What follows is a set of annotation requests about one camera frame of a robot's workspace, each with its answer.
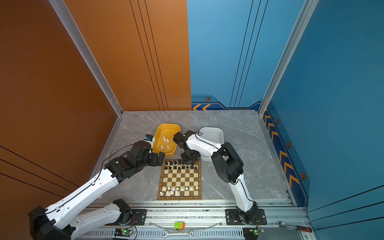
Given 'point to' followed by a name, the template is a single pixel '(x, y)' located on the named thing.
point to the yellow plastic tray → (164, 141)
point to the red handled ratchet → (282, 224)
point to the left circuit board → (123, 232)
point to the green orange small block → (179, 225)
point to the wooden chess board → (180, 181)
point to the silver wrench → (166, 233)
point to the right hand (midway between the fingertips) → (190, 163)
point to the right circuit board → (252, 233)
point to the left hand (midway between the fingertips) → (158, 152)
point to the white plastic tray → (214, 134)
